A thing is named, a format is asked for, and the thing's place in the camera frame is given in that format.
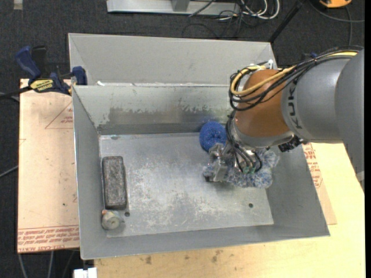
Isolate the grey metal bin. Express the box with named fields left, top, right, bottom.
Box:
left=68, top=32, right=331, bottom=261

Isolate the dark green flat block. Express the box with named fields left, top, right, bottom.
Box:
left=101, top=155, right=129, bottom=210

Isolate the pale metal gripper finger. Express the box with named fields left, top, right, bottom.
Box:
left=204, top=162, right=230, bottom=182
left=208, top=143, right=225, bottom=163

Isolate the blue and white fluffy cloth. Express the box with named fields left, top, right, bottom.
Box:
left=202, top=148, right=281, bottom=189

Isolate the small grey round knob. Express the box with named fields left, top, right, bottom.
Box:
left=101, top=209, right=126, bottom=231

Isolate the black cylinder on white bracket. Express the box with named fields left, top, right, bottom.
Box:
left=277, top=136, right=308, bottom=153

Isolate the blue round scrub sponge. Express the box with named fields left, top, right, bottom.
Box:
left=198, top=121, right=228, bottom=152

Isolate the brown cardboard board red print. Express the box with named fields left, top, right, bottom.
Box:
left=16, top=78, right=339, bottom=254

